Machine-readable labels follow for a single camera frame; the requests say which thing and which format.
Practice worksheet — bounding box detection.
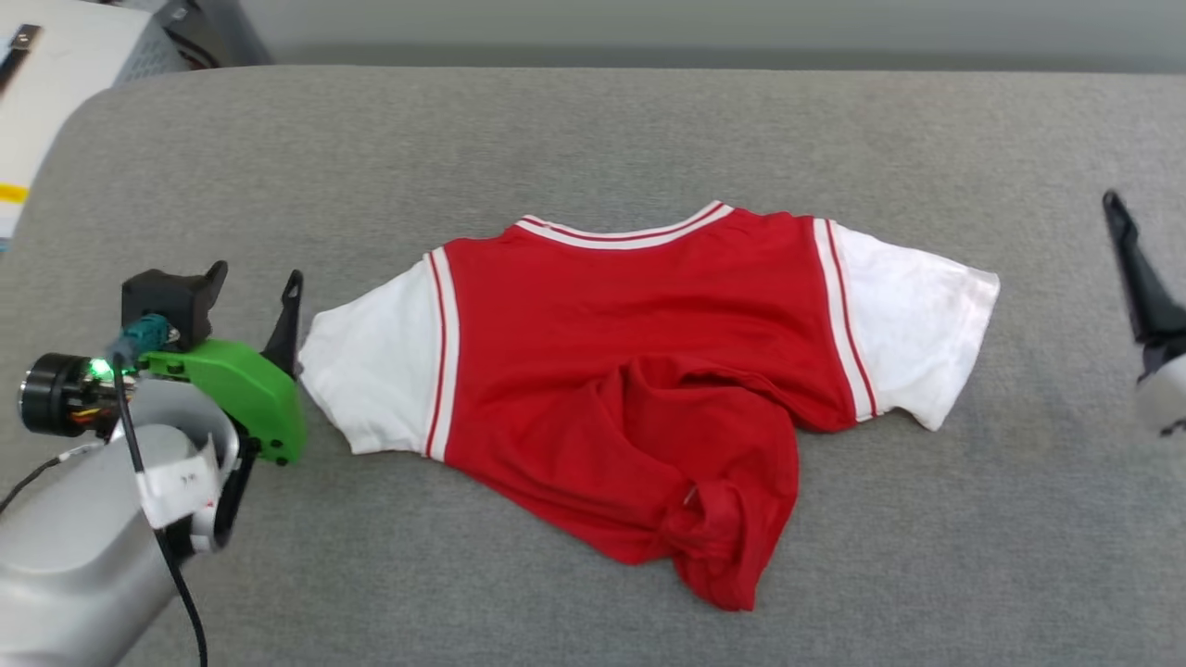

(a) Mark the white equipment box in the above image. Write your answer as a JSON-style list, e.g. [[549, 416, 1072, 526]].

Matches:
[[0, 0, 192, 244]]

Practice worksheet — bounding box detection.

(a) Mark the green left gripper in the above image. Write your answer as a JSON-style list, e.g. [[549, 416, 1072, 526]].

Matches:
[[18, 259, 308, 466]]

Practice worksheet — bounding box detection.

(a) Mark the black strap handle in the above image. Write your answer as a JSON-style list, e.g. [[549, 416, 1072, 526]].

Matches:
[[0, 24, 44, 95]]

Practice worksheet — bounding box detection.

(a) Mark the red and white jersey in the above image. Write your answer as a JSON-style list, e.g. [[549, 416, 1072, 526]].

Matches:
[[296, 199, 1003, 613]]

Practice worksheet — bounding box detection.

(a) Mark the left camera cable teal plug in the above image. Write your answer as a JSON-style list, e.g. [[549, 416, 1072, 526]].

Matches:
[[0, 313, 210, 667]]

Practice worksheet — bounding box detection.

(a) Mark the white partition panel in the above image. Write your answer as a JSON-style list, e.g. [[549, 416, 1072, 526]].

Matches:
[[159, 0, 1186, 68]]

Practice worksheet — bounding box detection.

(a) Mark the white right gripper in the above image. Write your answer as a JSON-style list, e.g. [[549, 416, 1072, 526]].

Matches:
[[1102, 189, 1186, 438]]

